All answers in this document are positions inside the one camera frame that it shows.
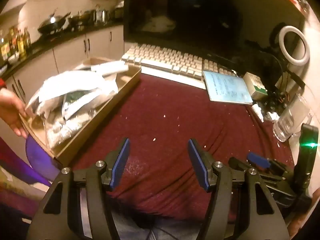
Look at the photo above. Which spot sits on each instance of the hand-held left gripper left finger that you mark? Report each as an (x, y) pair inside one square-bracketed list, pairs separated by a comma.
[(121, 162)]

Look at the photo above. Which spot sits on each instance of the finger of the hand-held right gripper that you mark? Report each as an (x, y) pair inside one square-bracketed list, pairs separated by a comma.
[(236, 164), (258, 161)]

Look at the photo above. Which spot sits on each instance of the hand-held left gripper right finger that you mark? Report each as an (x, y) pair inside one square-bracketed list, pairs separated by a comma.
[(197, 165)]

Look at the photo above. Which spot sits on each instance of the shallow cardboard box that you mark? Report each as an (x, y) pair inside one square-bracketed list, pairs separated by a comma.
[(100, 127)]

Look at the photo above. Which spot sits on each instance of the person's left hand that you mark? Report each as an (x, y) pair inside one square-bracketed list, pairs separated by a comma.
[(11, 107)]

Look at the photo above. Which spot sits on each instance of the clear glass mug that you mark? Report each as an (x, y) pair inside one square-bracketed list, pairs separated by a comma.
[(290, 120)]

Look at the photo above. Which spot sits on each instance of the maroon table cloth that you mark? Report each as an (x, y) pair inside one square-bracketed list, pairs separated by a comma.
[(162, 130)]

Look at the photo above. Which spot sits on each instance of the white and green medicine box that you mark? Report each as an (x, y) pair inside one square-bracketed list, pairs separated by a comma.
[(255, 85)]

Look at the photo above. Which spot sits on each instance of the light blue booklet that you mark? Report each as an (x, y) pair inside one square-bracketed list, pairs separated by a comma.
[(225, 87)]

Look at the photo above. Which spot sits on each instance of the purple plastic stool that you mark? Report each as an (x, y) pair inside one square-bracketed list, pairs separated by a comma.
[(41, 160)]

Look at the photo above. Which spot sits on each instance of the pile of plastic packets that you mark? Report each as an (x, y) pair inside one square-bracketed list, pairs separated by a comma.
[(72, 85)]

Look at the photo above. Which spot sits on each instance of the patterned cloth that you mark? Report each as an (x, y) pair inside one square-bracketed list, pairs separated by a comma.
[(15, 182)]

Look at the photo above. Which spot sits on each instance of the beige computer keyboard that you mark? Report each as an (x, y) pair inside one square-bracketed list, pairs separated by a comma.
[(162, 57)]

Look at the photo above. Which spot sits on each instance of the white kitchen base cabinets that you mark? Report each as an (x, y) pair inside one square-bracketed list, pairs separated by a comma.
[(70, 52)]

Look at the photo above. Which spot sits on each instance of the black kitchen countertop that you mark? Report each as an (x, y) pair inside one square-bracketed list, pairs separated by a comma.
[(50, 38)]

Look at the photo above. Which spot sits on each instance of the black cooking pot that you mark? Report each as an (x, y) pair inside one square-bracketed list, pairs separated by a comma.
[(80, 21)]

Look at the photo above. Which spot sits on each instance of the black computer monitor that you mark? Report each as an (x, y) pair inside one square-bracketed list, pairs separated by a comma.
[(200, 17)]

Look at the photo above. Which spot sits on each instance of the steel kettle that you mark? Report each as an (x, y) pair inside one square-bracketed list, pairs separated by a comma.
[(102, 15)]

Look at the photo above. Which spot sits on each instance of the steel wok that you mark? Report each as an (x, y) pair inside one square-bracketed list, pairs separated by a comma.
[(52, 22)]

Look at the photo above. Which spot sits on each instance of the row of sauce bottles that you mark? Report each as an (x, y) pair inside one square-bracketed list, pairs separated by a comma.
[(17, 42)]

